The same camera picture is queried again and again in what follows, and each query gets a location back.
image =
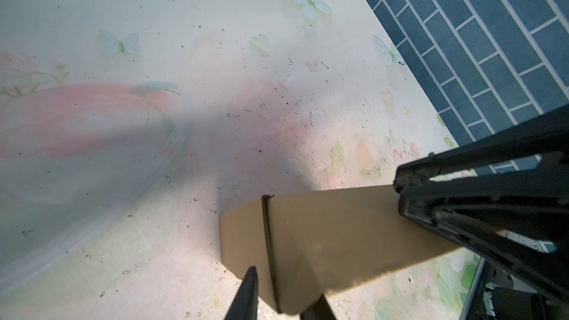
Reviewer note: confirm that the aluminium mounting rail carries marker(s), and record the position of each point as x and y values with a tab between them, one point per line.
473	290

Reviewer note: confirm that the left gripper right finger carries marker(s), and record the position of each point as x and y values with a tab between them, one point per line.
320	310

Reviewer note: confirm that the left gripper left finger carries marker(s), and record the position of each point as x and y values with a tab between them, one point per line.
246	301

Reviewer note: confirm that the brown cardboard box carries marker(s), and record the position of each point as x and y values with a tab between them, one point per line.
304	245

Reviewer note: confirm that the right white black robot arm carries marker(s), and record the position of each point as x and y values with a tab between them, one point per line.
502	302

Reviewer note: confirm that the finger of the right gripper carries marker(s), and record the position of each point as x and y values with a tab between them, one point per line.
542	135
519	224

